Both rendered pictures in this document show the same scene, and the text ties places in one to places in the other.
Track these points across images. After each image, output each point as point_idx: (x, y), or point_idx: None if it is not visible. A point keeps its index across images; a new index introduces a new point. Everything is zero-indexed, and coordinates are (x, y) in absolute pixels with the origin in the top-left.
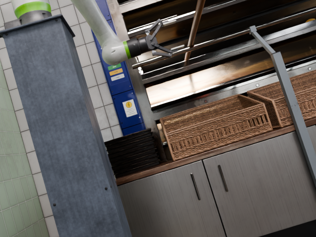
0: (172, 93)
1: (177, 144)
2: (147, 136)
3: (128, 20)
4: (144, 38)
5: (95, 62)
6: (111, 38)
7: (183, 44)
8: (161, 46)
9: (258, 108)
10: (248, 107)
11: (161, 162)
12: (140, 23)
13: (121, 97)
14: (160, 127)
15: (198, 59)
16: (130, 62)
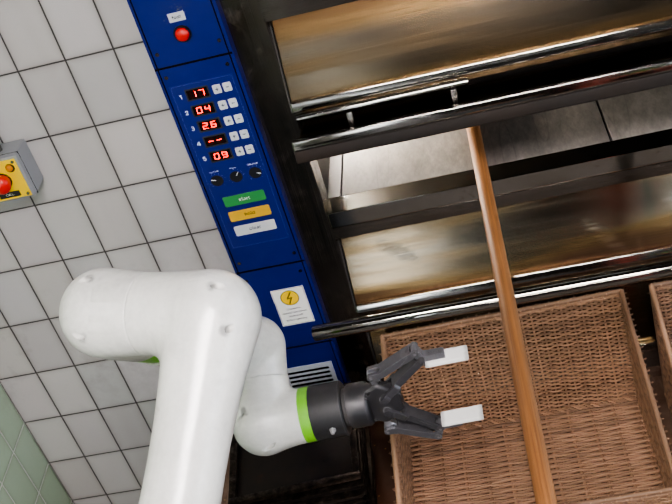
0: (424, 271)
1: (425, 409)
2: (350, 490)
3: (289, 45)
4: (363, 406)
5: (179, 172)
6: (259, 366)
7: (482, 416)
8: (415, 417)
9: (662, 497)
10: (636, 494)
11: (381, 499)
12: (333, 63)
13: (266, 279)
14: (377, 338)
15: (518, 182)
16: (297, 178)
